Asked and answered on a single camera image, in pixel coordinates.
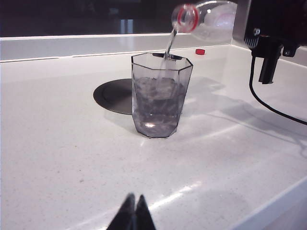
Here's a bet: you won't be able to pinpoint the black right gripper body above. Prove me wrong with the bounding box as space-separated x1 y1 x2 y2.
244 0 307 58

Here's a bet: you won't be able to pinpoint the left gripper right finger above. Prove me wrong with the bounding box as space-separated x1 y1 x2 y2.
135 194 157 230

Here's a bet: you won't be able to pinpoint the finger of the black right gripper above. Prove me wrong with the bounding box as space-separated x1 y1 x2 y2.
250 35 283 85

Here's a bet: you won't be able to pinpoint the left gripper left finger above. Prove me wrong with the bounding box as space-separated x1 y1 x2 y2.
106 192 137 230

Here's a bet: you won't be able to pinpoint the clear red-label water bottle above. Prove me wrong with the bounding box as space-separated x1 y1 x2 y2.
171 0 250 46

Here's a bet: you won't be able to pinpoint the faceted grey glass mug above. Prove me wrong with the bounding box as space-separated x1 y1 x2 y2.
130 53 193 139

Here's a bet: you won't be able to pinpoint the round metal countertop disc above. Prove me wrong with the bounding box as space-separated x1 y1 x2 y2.
93 78 135 115

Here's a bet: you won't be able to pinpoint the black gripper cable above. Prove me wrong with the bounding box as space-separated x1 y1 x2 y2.
248 54 307 126

